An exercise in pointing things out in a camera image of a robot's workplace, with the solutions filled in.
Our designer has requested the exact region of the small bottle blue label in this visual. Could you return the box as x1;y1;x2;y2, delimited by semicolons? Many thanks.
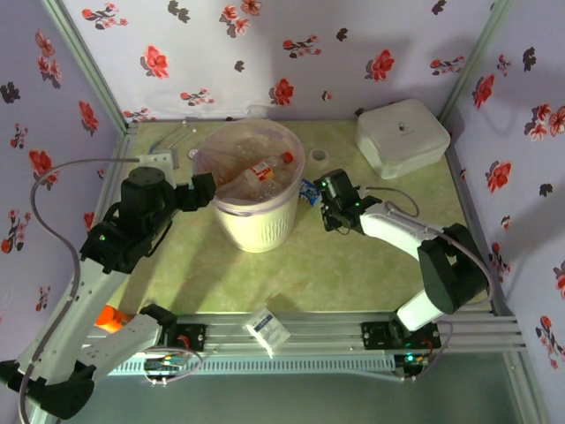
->
298;178;322;207

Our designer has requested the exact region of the clear bottle red label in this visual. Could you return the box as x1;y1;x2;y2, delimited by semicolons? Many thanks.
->
220;150;296;191

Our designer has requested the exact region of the translucent pink bin liner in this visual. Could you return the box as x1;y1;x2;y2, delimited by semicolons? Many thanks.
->
192;119;306;208

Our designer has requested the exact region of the cream plastic bin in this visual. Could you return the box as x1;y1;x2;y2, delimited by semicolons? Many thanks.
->
192;119;306;254

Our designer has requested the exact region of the white square lidded box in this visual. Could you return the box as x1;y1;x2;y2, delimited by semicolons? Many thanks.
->
355;98;452;180

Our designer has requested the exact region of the orange round object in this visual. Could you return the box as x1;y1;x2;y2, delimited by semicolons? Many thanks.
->
96;306;133;333

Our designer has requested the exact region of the white printed packet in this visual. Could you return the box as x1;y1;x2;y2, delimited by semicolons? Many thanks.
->
244;307;291;359

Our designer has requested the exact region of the small circuit board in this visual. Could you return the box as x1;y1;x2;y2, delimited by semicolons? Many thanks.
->
395;351;432;381
144;355;189;385

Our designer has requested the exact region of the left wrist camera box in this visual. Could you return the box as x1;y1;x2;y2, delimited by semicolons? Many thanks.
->
136;148;180;173

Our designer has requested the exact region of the left arm grey cable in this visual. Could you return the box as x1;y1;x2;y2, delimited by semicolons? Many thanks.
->
17;156;145;423

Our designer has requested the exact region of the aluminium front rail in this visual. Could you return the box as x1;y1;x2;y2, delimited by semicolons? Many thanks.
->
86;311;526;354

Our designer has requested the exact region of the aluminium frame post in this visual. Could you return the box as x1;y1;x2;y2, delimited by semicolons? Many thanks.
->
41;0;138;133
436;0;517;127

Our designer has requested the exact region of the grey slotted cable duct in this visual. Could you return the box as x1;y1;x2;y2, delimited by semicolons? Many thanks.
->
108;354;396;377

